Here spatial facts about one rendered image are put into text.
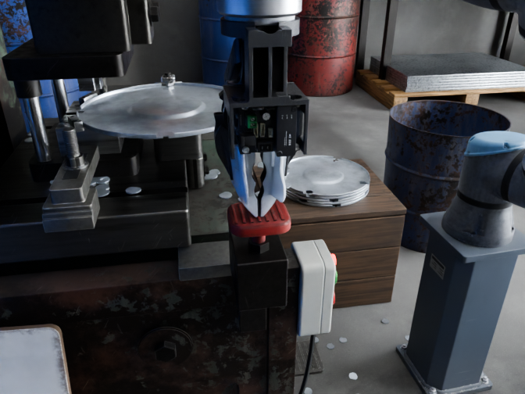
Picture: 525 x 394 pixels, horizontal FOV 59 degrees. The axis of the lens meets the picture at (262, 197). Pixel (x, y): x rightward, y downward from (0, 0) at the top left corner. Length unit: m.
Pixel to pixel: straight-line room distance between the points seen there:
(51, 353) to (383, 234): 1.01
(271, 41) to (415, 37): 4.26
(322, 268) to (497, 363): 0.93
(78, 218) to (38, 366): 0.21
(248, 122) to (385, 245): 1.09
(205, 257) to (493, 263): 0.70
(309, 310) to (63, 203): 0.37
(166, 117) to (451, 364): 0.92
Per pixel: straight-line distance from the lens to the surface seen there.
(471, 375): 1.39
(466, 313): 1.21
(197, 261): 0.65
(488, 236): 1.12
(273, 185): 0.51
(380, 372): 1.40
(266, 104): 0.41
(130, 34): 0.75
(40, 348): 0.71
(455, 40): 4.84
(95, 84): 0.81
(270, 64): 0.40
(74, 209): 0.64
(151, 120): 0.77
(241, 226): 0.51
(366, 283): 1.53
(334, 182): 1.45
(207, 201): 0.79
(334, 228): 1.37
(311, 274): 0.67
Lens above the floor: 1.02
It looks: 28 degrees down
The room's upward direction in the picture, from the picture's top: straight up
